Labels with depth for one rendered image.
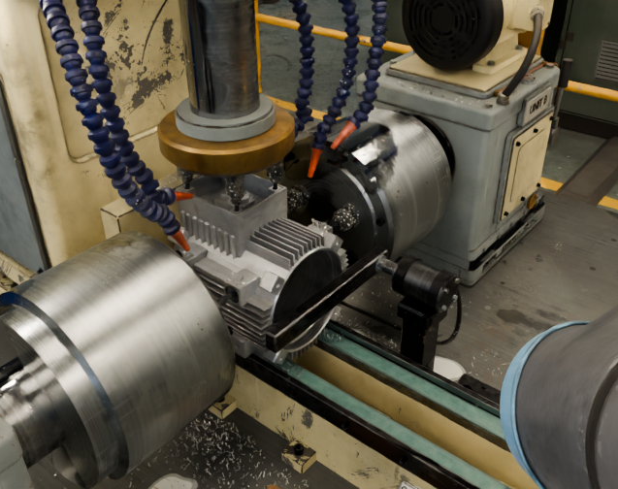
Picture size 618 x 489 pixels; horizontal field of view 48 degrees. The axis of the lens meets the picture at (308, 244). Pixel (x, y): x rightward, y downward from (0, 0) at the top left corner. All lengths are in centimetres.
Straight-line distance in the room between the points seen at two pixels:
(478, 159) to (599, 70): 277
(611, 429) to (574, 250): 128
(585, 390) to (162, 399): 55
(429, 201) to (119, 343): 57
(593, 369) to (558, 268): 118
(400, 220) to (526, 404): 73
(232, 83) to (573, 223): 98
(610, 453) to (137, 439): 59
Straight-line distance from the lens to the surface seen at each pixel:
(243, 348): 95
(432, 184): 111
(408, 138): 111
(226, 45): 85
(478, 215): 129
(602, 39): 394
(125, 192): 77
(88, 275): 80
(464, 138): 123
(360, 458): 96
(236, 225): 91
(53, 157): 100
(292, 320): 91
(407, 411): 101
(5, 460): 66
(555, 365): 33
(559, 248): 153
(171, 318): 78
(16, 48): 94
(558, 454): 31
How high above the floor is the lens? 161
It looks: 34 degrees down
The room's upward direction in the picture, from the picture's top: 1 degrees counter-clockwise
